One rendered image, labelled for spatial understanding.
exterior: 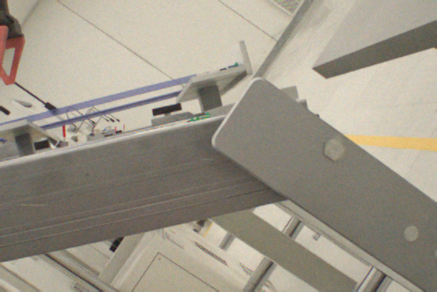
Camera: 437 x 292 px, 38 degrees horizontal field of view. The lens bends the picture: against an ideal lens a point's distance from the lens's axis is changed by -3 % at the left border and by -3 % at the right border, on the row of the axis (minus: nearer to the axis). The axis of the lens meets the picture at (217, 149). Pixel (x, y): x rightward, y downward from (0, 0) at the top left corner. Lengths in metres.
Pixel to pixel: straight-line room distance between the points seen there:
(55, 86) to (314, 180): 8.27
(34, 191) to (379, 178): 0.21
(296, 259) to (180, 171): 0.95
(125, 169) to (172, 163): 0.03
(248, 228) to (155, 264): 0.63
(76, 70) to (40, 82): 0.50
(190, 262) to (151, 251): 0.12
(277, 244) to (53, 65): 7.45
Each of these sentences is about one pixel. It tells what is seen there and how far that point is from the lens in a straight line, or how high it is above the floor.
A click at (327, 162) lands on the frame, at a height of 0.70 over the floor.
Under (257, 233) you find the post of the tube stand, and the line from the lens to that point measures 1.33.
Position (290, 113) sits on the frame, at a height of 0.73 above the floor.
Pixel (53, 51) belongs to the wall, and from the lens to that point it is 8.66.
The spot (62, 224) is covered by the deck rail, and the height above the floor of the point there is 0.80.
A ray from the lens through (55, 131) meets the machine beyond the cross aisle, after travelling 5.44.
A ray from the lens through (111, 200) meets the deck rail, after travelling 0.42.
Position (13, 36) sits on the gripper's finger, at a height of 1.06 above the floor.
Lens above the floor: 0.79
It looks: 6 degrees down
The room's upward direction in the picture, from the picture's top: 56 degrees counter-clockwise
